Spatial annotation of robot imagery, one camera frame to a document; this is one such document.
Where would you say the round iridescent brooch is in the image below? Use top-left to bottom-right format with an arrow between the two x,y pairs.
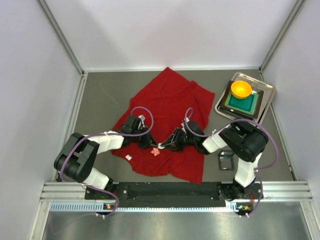
158,143 -> 165,150

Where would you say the red garment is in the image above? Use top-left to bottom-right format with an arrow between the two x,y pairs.
111,67 -> 215,184

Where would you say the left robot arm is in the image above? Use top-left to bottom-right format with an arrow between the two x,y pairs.
53,115 -> 158,191

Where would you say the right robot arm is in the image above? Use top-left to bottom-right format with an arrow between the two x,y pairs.
158,121 -> 269,201

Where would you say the pink leaf brooch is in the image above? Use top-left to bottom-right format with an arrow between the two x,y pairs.
151,147 -> 160,156

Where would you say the white garment label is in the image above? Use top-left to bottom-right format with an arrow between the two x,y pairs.
125,155 -> 132,161

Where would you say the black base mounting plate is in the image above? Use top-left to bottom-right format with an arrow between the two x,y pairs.
84,181 -> 266,201

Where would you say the small black open box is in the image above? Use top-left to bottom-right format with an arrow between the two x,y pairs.
218,150 -> 235,171

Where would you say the black and teal square plate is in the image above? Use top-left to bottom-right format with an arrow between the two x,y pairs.
220,80 -> 264,120

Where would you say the orange bowl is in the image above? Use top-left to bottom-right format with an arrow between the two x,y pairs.
230,80 -> 253,99

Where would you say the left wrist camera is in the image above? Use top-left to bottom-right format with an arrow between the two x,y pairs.
138,115 -> 146,127

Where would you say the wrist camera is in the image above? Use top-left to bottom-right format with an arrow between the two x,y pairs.
181,119 -> 189,133
138,115 -> 146,127

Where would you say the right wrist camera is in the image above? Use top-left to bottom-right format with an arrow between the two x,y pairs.
181,119 -> 189,133

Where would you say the grey slotted cable duct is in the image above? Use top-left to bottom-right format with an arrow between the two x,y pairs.
49,201 -> 241,213

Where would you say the aluminium frame rail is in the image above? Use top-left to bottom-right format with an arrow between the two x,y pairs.
40,181 -> 313,202

